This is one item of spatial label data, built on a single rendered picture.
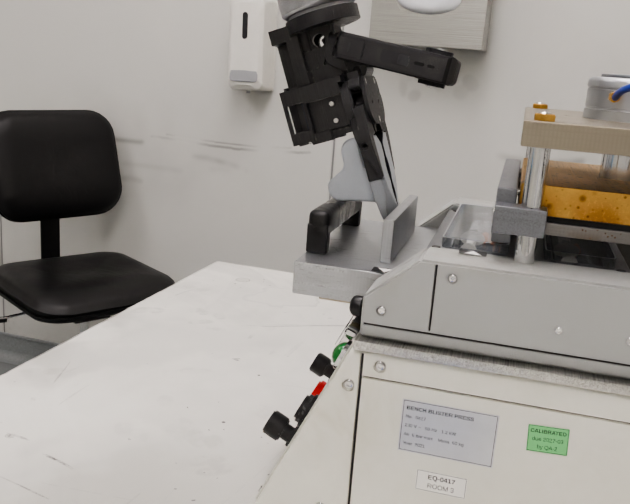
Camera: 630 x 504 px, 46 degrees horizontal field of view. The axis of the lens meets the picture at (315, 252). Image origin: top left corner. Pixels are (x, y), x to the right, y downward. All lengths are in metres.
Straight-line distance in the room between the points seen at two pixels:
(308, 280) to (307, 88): 0.18
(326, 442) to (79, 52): 2.11
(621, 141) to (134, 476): 0.52
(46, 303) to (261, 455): 1.37
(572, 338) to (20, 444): 0.54
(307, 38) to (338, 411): 0.35
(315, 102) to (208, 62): 1.68
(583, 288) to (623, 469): 0.14
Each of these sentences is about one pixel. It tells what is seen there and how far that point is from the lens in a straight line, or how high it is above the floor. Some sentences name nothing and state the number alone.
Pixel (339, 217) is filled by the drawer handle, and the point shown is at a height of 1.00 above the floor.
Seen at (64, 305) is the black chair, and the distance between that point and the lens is 2.09.
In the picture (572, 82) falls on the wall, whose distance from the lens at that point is 2.16.
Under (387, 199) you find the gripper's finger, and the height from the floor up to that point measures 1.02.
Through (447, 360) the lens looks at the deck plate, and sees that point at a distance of 0.59.
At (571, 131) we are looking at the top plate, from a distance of 0.59.
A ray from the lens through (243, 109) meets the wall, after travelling 2.35.
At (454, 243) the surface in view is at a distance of 0.65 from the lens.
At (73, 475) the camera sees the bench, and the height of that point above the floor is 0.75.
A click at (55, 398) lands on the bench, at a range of 0.92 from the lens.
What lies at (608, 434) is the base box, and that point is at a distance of 0.61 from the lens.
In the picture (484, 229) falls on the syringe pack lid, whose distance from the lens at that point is 0.70.
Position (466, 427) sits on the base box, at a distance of 0.61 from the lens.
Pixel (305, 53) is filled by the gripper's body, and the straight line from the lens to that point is 0.74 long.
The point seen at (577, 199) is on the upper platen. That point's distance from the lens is 0.63.
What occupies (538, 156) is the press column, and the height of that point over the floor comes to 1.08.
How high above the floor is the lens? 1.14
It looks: 14 degrees down
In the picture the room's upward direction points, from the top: 4 degrees clockwise
